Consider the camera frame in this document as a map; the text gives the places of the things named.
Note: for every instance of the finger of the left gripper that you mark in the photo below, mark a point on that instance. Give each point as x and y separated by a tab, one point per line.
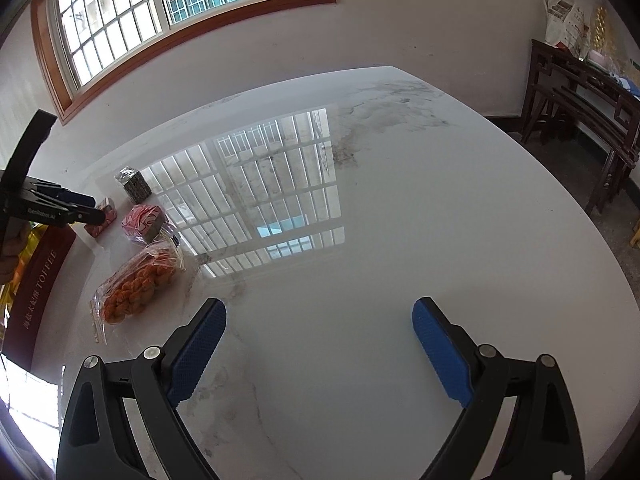
56	213
57	192

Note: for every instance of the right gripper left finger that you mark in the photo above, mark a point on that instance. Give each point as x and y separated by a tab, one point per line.
190	347

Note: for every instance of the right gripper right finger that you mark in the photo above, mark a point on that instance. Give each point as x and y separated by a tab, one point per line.
450	350

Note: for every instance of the black sesame bar packet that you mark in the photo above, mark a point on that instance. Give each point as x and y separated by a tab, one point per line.
134	184

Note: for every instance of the clear bag orange snacks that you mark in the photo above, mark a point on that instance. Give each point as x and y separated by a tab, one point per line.
135	285

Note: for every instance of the gold foil snack packet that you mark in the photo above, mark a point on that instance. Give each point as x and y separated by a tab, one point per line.
9	291

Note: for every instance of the dark red toffee tin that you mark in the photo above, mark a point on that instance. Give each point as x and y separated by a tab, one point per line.
24	299

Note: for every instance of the wooden framed window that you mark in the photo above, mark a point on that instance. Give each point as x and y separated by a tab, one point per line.
85	46

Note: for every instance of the dark wooden side table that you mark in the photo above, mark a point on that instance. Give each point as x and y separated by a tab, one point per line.
563	92

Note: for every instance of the newspaper bundle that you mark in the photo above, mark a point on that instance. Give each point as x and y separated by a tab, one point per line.
566	28

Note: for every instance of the gold bead ornament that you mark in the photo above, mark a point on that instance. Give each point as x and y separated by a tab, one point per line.
603	37

